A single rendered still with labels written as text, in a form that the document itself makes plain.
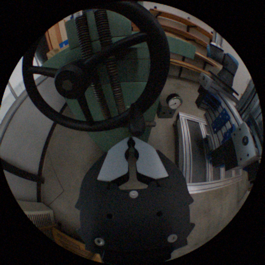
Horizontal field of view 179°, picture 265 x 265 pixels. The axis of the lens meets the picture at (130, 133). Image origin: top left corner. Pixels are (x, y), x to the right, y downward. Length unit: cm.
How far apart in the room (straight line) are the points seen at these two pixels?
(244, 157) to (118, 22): 50
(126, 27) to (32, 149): 146
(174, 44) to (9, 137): 150
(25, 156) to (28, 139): 23
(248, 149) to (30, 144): 177
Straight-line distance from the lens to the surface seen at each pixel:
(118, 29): 21
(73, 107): 47
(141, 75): 32
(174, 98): 33
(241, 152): 41
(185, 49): 36
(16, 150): 137
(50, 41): 194
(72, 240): 119
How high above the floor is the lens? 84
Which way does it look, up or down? 58 degrees down
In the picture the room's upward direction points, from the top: 3 degrees counter-clockwise
